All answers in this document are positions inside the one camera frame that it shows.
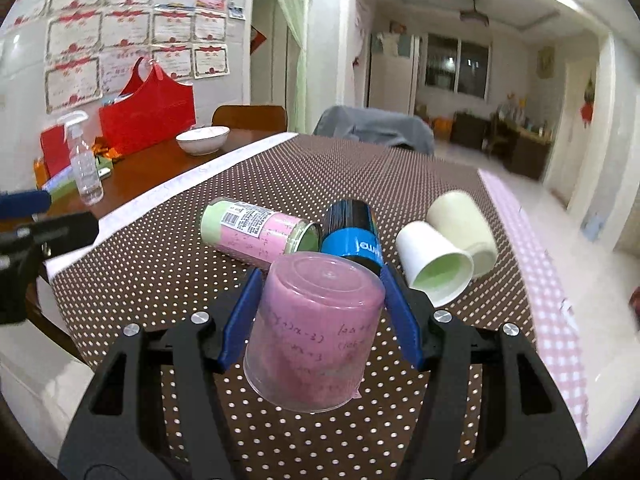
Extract clear spray bottle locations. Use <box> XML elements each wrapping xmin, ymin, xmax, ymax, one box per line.
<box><xmin>57</xmin><ymin>111</ymin><xmax>105</xmax><ymax>206</ymax></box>

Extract group of wall certificates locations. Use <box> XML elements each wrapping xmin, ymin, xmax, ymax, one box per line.
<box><xmin>0</xmin><ymin>0</ymin><xmax>231</xmax><ymax>116</ymax></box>

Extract cream plastic cup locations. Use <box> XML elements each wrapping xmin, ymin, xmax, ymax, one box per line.
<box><xmin>426</xmin><ymin>190</ymin><xmax>500</xmax><ymax>279</ymax></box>

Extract white cup with green inside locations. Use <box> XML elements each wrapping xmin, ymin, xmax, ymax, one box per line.
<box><xmin>395</xmin><ymin>221</ymin><xmax>475</xmax><ymax>307</ymax></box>

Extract green packet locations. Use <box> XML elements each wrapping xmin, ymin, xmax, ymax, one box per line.
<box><xmin>42</xmin><ymin>169</ymin><xmax>82</xmax><ymax>203</ymax></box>

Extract red paper bag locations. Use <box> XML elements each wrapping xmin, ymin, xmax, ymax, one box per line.
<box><xmin>98</xmin><ymin>57</ymin><xmax>151</xmax><ymax>157</ymax></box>
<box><xmin>114</xmin><ymin>66</ymin><xmax>195</xmax><ymax>153</ymax></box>

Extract green door curtain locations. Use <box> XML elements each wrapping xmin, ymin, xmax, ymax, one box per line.
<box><xmin>259</xmin><ymin>0</ymin><xmax>309</xmax><ymax>134</ymax></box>

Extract clear pink plastic cup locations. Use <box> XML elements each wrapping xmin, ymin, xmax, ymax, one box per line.
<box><xmin>243</xmin><ymin>252</ymin><xmax>387</xmax><ymax>414</ymax></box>

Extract wooden chair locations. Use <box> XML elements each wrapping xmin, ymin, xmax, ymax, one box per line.
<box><xmin>211</xmin><ymin>105</ymin><xmax>289</xmax><ymax>134</ymax></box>

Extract white table cover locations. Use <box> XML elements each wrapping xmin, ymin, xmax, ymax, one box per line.
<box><xmin>44</xmin><ymin>132</ymin><xmax>299</xmax><ymax>277</ymax></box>

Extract grey jacket on chair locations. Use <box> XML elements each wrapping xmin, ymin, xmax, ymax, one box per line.
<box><xmin>312</xmin><ymin>105</ymin><xmax>436</xmax><ymax>156</ymax></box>

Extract pink checked cloth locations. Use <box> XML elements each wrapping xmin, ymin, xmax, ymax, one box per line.
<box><xmin>477</xmin><ymin>167</ymin><xmax>590</xmax><ymax>443</ymax></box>

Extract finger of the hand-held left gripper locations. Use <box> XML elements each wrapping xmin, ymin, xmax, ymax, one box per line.
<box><xmin>0</xmin><ymin>191</ymin><xmax>53</xmax><ymax>220</ymax></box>
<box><xmin>0</xmin><ymin>211</ymin><xmax>100</xmax><ymax>263</ymax></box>

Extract white ceramic bowl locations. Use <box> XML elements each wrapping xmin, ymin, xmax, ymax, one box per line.
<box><xmin>176</xmin><ymin>126</ymin><xmax>231</xmax><ymax>156</ymax></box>

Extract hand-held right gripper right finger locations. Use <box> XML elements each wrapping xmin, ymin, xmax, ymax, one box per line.
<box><xmin>381</xmin><ymin>265</ymin><xmax>589</xmax><ymax>480</ymax></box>

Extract framed wall picture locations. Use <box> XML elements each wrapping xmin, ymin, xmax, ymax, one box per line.
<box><xmin>537</xmin><ymin>45</ymin><xmax>556</xmax><ymax>79</ymax></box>

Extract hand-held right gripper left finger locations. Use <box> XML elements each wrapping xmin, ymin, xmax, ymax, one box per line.
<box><xmin>57</xmin><ymin>266</ymin><xmax>264</xmax><ymax>480</ymax></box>

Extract window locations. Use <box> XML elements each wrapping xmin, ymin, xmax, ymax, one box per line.
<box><xmin>424</xmin><ymin>32</ymin><xmax>492</xmax><ymax>102</ymax></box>

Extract brown polka-dot tablecloth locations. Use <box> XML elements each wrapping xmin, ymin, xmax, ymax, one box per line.
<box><xmin>47</xmin><ymin>132</ymin><xmax>557</xmax><ymax>480</ymax></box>

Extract dark wooden cabinet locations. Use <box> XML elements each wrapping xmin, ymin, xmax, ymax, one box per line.
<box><xmin>451</xmin><ymin>110</ymin><xmax>553</xmax><ymax>182</ymax></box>

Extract red hanging decoration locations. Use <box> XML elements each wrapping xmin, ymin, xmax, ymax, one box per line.
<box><xmin>579</xmin><ymin>72</ymin><xmax>599</xmax><ymax>127</ymax></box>

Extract green and pink cup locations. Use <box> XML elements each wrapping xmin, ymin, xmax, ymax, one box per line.
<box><xmin>200</xmin><ymin>196</ymin><xmax>324</xmax><ymax>267</ymax></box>

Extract ceiling lamp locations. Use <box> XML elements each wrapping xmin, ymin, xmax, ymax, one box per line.
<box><xmin>459</xmin><ymin>0</ymin><xmax>491</xmax><ymax>27</ymax></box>

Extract colourful snack wrappers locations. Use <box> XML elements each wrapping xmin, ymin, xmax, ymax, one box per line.
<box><xmin>93</xmin><ymin>137</ymin><xmax>124</xmax><ymax>163</ymax></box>

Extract blue and black cup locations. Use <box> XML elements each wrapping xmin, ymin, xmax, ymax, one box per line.
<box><xmin>320</xmin><ymin>199</ymin><xmax>385</xmax><ymax>277</ymax></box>

